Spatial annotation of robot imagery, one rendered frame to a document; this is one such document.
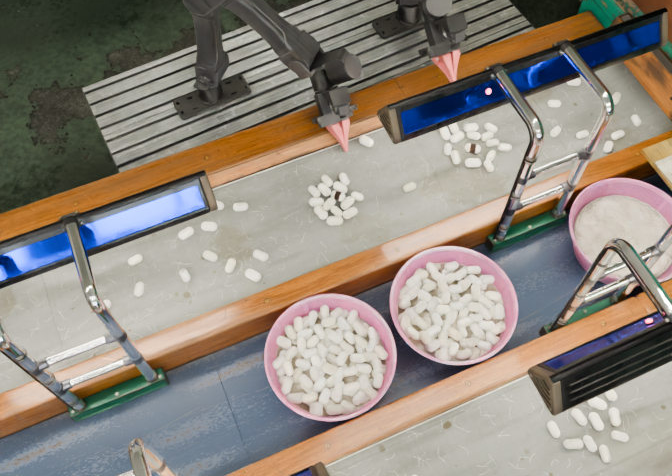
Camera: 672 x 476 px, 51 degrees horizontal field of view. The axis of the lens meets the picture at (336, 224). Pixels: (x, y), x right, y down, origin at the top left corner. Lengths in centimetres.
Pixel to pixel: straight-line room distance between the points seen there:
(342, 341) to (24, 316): 68
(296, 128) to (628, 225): 80
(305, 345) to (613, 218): 76
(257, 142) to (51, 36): 167
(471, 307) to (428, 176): 34
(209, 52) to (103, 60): 135
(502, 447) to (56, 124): 208
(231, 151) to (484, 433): 85
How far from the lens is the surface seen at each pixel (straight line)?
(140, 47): 308
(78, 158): 279
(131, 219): 128
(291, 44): 162
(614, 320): 159
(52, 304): 165
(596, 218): 173
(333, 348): 148
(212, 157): 171
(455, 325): 154
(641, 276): 123
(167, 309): 157
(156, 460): 119
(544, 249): 172
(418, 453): 144
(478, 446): 146
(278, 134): 173
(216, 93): 189
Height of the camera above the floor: 214
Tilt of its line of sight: 60 degrees down
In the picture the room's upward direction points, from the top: 1 degrees counter-clockwise
